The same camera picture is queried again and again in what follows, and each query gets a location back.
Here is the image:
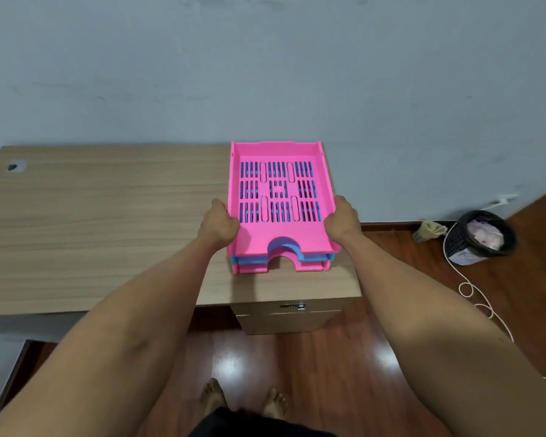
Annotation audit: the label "person's black shorts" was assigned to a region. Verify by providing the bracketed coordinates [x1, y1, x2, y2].
[188, 406, 338, 437]

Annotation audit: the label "white cable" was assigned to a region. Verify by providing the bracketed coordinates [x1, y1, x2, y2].
[442, 202, 546, 390]

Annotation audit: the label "person's left hand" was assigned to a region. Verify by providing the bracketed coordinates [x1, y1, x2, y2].
[197, 198, 241, 251]

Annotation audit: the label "person's left forearm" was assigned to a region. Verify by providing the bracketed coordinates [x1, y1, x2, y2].
[0, 235, 227, 437]

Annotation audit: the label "blue plastic document tray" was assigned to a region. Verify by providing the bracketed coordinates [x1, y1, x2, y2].
[233, 237, 336, 264]

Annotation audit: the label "pink slotted document tray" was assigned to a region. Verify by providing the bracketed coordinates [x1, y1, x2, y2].
[227, 141, 342, 261]

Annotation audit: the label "crumpled beige bag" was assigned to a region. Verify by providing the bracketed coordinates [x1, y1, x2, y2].
[412, 219, 448, 244]

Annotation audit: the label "person's right forearm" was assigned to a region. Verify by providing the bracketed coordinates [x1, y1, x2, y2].
[343, 229, 546, 437]

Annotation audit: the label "pink plastic document tray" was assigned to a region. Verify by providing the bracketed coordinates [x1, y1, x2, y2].
[230, 255, 332, 274]

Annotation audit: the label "crumpled pink white paper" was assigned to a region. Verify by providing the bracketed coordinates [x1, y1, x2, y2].
[466, 220, 504, 251]

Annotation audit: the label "person's right foot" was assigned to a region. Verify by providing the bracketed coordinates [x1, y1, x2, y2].
[261, 387, 288, 419]

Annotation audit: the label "person's foot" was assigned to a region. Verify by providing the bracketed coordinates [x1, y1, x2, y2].
[199, 378, 228, 417]
[261, 387, 288, 419]

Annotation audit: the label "person's right hand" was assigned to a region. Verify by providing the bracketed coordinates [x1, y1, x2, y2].
[323, 195, 363, 245]

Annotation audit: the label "person's left foot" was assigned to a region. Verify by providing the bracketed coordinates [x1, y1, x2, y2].
[199, 378, 228, 417]

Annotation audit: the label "black mesh waste basket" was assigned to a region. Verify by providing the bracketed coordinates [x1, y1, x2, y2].
[444, 210, 518, 266]

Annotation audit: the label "wooden drawer cabinet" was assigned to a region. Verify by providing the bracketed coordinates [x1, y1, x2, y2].
[230, 298, 347, 336]

